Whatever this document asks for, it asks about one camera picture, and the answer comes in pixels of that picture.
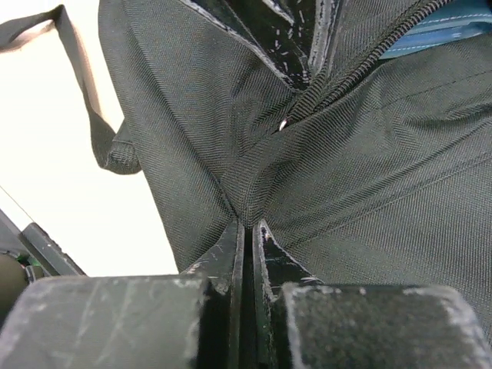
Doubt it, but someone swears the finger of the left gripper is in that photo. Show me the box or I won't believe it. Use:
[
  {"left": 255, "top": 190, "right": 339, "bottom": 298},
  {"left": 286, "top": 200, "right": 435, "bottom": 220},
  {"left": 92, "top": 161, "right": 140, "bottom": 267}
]
[
  {"left": 183, "top": 0, "right": 310, "bottom": 90},
  {"left": 268, "top": 1, "right": 342, "bottom": 77}
]

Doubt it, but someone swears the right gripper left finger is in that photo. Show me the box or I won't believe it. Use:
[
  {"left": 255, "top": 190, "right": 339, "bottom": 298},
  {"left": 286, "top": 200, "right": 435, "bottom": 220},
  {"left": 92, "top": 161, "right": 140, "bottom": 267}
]
[{"left": 1, "top": 221, "right": 244, "bottom": 368}]

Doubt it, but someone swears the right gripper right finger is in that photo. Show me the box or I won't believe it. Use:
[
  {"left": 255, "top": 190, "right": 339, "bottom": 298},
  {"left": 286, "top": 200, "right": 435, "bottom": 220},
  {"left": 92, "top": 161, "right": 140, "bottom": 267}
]
[{"left": 252, "top": 221, "right": 491, "bottom": 368}]

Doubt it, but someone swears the black backpack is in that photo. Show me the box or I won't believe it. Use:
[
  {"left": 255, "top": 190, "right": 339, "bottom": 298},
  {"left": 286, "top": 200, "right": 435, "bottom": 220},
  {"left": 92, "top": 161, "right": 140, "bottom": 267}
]
[{"left": 0, "top": 0, "right": 492, "bottom": 331}]

